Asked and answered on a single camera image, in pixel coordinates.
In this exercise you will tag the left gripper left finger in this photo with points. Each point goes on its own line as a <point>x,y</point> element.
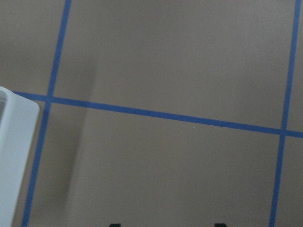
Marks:
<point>115,225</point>

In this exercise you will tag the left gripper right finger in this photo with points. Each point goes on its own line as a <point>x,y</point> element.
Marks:
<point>220,225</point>

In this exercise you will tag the clear plastic bin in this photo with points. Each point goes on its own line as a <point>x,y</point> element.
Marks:
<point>18,118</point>

